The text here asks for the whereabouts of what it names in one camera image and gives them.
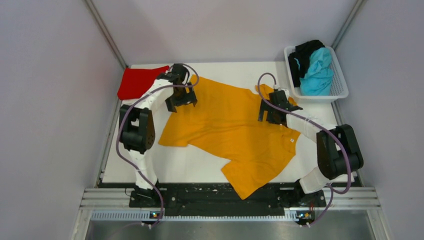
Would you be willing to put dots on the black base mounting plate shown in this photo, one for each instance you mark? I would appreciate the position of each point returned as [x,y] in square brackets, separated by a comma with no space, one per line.
[221,200]

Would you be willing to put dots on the right aluminium frame post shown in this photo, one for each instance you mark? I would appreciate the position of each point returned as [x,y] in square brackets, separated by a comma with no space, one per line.
[347,23]

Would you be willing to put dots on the white slotted cable duct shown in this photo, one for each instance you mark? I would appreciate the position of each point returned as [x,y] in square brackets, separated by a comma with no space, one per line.
[152,215]

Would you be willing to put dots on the red folded t shirt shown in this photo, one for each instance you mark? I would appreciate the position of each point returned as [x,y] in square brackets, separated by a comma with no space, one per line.
[137,81]

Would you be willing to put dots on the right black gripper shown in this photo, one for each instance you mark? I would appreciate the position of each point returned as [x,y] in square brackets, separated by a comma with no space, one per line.
[265,107]

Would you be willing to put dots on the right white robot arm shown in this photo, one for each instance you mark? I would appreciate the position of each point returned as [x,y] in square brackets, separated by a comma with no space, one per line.
[337,149]

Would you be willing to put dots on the orange t shirt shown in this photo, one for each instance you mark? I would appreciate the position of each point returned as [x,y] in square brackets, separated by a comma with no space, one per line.
[224,123]

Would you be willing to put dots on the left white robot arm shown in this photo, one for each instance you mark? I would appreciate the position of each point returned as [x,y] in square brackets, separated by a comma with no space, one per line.
[136,129]

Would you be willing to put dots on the white plastic basket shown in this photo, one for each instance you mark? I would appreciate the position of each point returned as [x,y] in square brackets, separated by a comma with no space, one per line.
[339,89]

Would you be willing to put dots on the cyan t shirt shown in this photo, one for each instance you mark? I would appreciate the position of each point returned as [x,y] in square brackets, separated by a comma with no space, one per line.
[318,78]

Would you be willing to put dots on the black t shirt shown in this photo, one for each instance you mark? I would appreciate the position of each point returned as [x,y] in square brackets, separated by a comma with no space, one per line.
[299,60]

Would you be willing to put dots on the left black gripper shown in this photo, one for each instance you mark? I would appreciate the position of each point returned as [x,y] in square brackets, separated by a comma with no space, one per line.
[189,98]

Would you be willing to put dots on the left aluminium frame post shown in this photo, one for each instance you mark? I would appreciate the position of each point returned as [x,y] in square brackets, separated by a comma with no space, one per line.
[103,29]

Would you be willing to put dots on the aluminium frame post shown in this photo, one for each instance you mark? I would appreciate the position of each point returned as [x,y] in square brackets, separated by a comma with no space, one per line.
[103,29]
[347,23]

